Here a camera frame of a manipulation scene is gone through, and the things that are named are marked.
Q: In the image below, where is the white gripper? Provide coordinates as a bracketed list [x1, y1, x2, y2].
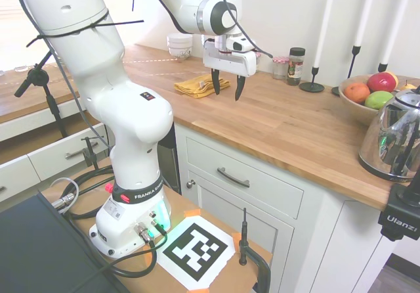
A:
[202, 35, 257, 102]

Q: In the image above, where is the yellow terry towel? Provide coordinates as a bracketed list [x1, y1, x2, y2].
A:
[173, 74, 232, 99]

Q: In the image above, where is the white bowl with floral print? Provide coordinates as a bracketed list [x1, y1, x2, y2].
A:
[168, 45, 193, 61]

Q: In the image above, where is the spice jar black lid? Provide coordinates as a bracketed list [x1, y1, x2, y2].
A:
[286, 47, 306, 87]

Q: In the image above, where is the black dishwasher front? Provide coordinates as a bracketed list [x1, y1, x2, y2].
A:
[157, 124, 182, 196]

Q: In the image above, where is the tall white taper candle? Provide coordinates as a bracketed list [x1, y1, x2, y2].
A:
[312, 0, 337, 69]
[354, 0, 379, 48]
[381, 0, 417, 65]

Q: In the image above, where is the orange fruit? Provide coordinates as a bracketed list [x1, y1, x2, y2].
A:
[344, 82, 371, 104]

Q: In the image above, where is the wooden fruit bowl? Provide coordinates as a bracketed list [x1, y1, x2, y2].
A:
[338, 75, 408, 127]

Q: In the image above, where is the green apple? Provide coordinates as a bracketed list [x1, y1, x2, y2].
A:
[364, 90, 394, 110]

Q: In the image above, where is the red mango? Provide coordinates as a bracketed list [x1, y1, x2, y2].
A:
[366, 72, 400, 94]

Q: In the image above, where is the small black clamp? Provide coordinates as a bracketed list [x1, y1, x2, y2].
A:
[81, 136, 100, 171]

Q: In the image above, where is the black and white marker sheet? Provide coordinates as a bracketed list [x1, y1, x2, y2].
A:
[156, 215, 238, 291]

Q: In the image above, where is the stainless steel kettle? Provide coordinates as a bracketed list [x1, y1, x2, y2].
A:
[357, 85, 420, 180]

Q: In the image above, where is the yellow pear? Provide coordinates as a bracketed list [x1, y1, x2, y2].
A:
[398, 79, 418, 92]

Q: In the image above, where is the black bar clamp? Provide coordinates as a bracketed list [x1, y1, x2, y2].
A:
[238, 207, 272, 293]

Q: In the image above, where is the black controller box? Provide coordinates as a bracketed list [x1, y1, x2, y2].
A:
[0, 192, 133, 293]

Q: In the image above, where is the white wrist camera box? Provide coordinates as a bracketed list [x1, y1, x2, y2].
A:
[227, 35, 255, 53]

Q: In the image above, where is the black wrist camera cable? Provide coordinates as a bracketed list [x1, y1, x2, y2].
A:
[209, 0, 274, 59]

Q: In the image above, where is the metal drawer handle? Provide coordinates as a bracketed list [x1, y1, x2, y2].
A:
[64, 140, 100, 160]
[216, 167, 251, 189]

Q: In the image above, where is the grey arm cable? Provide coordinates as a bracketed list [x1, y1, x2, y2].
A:
[12, 0, 113, 150]

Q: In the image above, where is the thick black base cable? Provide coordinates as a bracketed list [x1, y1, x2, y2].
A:
[66, 167, 116, 222]

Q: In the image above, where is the black camera stand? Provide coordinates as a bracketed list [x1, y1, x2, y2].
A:
[13, 49, 70, 140]

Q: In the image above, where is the grey cable with metal plug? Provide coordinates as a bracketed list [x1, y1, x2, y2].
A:
[50, 177, 80, 212]

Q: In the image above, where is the thin black base cable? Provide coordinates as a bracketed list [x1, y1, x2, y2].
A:
[97, 222, 169, 278]

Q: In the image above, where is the black Ulanzi camera clamp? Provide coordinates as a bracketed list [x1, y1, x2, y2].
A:
[377, 177, 420, 242]

